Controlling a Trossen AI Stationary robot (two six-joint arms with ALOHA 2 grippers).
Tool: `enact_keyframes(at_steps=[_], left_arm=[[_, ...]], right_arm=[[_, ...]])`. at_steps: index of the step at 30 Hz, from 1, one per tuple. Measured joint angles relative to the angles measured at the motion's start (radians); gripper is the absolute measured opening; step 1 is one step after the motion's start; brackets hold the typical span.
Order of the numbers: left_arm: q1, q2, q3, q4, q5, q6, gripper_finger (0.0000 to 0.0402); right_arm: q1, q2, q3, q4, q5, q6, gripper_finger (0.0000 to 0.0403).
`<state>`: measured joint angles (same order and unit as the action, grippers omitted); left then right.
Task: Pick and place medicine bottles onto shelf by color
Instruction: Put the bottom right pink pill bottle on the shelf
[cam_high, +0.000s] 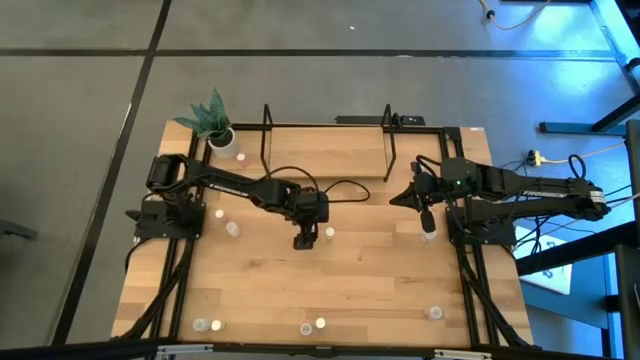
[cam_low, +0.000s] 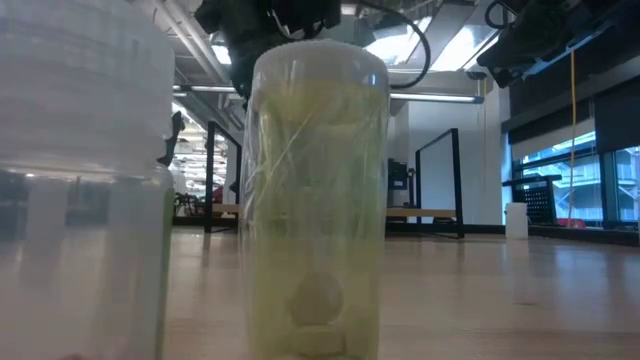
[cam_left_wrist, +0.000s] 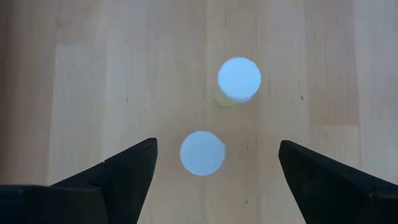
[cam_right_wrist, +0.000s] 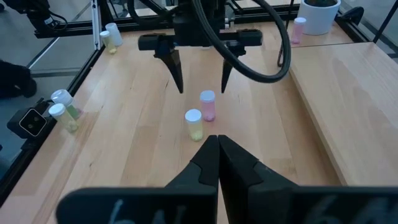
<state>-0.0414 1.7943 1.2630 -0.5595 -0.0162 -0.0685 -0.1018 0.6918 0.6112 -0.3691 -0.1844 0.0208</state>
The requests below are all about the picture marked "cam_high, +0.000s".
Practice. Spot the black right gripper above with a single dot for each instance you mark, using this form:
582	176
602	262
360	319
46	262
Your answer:
427	189

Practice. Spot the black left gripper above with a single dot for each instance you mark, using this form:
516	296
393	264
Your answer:
314	206

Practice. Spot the small bottle with yellow pills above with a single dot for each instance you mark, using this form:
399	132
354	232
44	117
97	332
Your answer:
216	325
320	323
428	237

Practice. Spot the large white pill bottle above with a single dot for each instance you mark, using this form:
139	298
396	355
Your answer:
232	229
201	325

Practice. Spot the large bottle with mixed pills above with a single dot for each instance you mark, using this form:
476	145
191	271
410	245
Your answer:
306	328

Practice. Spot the large bottle with pink pills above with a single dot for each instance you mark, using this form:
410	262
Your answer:
435	313

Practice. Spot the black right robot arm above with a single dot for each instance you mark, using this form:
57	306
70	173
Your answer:
525	192

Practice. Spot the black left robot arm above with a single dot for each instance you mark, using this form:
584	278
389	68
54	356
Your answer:
225	182

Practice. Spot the green plant in white pot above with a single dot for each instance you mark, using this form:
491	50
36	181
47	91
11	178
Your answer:
222	142

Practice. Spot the yellow power plug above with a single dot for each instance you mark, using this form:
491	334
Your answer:
535	159

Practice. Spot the white board with blue print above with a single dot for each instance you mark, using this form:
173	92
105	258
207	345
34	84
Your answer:
555	280

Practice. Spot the black desk beam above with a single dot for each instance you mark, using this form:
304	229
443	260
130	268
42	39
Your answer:
575	248

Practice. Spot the teal desk foot bar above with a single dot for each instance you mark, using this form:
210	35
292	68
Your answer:
582	128

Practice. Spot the grey furniture foot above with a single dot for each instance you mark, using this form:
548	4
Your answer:
17	231

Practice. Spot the wooden shelf with black frame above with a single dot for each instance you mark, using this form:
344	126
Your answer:
325	150

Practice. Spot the white frame bracket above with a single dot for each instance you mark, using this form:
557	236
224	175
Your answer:
185	349
462	354

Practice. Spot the black desk frame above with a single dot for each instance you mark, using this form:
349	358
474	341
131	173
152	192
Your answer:
620	114

